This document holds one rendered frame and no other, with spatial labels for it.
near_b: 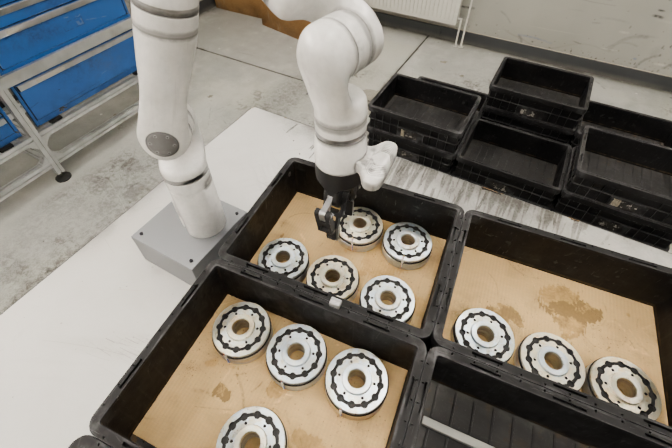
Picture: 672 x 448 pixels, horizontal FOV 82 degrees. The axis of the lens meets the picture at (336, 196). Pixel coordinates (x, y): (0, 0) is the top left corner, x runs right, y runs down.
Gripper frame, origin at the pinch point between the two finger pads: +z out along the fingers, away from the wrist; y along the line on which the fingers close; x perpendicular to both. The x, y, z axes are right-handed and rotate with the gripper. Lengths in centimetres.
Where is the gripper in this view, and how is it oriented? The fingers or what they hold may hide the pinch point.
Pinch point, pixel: (340, 219)
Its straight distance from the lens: 67.1
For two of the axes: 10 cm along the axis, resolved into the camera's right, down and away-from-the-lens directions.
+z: 0.1, 6.8, 7.3
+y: -4.2, 6.7, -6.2
